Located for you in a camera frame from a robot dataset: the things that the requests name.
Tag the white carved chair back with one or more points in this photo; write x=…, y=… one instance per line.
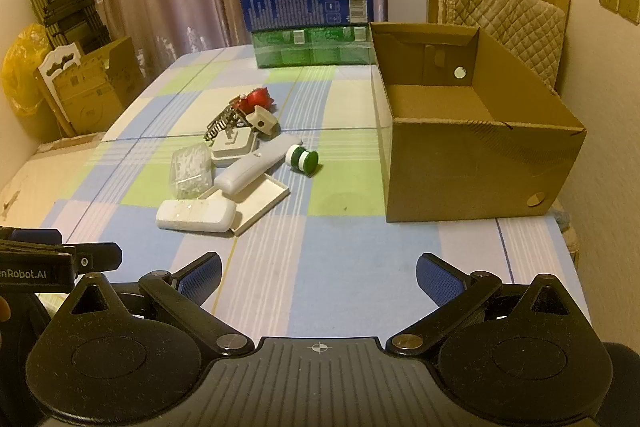
x=55, y=62

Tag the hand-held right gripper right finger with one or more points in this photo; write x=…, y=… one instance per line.
x=440, y=279

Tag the wrapped green box pack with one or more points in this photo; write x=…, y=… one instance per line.
x=310, y=49

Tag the green and white spool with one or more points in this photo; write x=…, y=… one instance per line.
x=302, y=159

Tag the clear box of white bits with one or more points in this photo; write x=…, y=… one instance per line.
x=190, y=172

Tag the white remote control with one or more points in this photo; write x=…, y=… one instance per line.
x=250, y=167

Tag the blue printed box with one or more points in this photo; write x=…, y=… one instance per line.
x=290, y=7

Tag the cardboard box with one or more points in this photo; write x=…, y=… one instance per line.
x=450, y=172

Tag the person's left hand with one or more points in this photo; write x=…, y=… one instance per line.
x=4, y=309

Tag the white rounded plastic case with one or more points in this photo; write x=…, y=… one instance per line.
x=262, y=122

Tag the yellow plastic bag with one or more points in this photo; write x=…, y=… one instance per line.
x=20, y=72

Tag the red toy figure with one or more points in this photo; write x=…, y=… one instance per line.
x=257, y=99

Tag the beige quilted chair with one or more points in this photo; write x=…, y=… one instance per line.
x=510, y=17

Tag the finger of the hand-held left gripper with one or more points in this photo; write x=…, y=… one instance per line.
x=100, y=257
x=35, y=236

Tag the metal spring clip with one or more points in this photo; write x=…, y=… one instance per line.
x=220, y=122

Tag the black folding hand cart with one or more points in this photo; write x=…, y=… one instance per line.
x=60, y=7

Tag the printed cardboard carton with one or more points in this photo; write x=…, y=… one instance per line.
x=95, y=97

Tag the white plastic tray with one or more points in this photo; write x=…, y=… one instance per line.
x=262, y=202

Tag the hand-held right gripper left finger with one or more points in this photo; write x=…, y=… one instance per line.
x=202, y=278

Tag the white power adapter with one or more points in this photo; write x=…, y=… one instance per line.
x=235, y=148

